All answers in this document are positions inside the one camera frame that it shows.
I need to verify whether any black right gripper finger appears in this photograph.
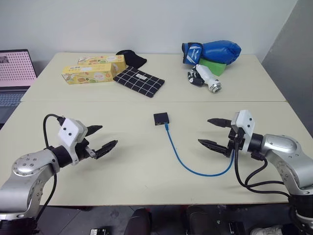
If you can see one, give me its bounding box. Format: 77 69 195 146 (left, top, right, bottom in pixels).
198 139 231 157
207 117 232 129

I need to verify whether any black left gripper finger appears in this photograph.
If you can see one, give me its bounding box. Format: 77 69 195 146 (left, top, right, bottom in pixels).
85 125 104 139
93 140 119 160

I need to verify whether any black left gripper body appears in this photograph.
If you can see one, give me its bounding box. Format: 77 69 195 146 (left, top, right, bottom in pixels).
74 137 99 162

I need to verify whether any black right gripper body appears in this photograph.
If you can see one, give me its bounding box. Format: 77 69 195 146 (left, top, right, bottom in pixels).
225 127 246 158

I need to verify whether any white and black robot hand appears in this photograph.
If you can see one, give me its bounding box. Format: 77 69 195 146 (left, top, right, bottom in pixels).
187 64 224 94

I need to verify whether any long yellow printed carton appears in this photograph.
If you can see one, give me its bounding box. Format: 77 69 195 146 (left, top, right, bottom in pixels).
77 54 127 73
61 63 120 86

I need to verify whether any green foam block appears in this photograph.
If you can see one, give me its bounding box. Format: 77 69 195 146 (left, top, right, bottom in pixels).
198 58 227 77

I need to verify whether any black white-checked fabric pouch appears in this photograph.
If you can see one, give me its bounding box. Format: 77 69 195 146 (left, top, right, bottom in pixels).
112 66 166 99

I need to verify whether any blue boxing glove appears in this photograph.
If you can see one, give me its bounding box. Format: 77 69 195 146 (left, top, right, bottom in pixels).
181 40 242 66

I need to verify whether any dark rounded shape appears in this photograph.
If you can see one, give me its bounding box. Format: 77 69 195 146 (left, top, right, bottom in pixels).
125 207 153 235

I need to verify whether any black fabric cap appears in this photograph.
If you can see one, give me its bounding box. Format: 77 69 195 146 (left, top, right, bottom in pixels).
115 49 148 69

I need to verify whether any grey laptop with pink screen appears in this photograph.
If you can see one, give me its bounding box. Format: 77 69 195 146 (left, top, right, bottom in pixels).
0 49 39 124

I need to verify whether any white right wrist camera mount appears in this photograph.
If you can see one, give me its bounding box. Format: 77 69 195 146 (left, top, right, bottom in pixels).
230 110 256 151

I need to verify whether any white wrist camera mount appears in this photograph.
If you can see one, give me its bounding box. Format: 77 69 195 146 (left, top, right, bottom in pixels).
58 118 88 166
230 110 256 151

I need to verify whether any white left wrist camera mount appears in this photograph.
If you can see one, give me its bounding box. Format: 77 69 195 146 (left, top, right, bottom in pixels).
58 118 88 166

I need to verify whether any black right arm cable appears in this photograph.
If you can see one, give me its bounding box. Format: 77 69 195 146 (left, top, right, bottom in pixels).
233 136 291 197

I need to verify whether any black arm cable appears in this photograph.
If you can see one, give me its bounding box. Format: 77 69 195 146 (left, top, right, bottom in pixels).
36 113 65 216
233 136 291 197

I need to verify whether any blue cable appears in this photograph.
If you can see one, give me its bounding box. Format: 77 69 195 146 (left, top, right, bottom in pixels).
164 121 235 176

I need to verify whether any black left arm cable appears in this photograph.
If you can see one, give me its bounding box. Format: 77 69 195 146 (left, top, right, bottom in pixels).
36 113 65 216

